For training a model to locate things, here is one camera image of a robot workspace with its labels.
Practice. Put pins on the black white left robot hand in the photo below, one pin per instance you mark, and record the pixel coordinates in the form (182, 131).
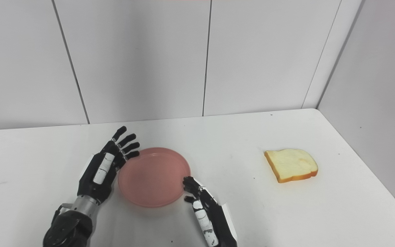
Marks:
(89, 181)

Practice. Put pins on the slice of white bread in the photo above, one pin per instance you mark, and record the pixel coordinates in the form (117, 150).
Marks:
(291, 164)

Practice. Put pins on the pink round plate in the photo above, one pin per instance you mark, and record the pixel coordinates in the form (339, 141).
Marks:
(153, 176)

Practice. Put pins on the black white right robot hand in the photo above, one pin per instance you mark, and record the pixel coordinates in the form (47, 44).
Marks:
(218, 223)

